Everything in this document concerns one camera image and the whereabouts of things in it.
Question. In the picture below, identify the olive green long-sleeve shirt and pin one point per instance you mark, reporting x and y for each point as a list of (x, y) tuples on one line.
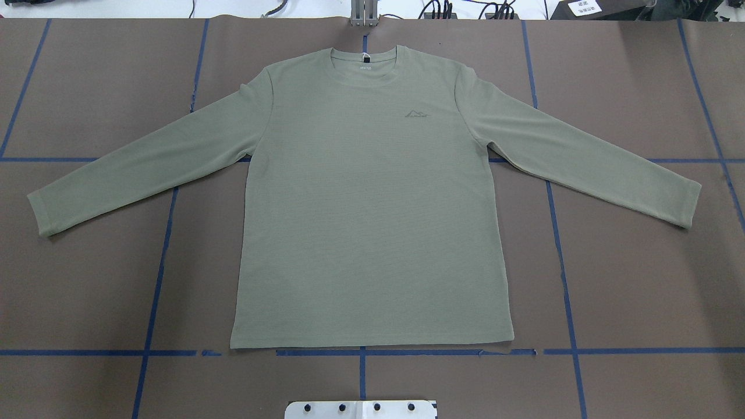
[(370, 216)]

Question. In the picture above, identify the dark box with label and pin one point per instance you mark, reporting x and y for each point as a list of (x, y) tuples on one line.
[(598, 10)]

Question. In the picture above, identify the grey aluminium frame post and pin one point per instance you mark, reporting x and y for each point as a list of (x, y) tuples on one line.
[(364, 13)]

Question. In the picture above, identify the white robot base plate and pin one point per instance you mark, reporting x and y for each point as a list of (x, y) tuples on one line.
[(362, 409)]

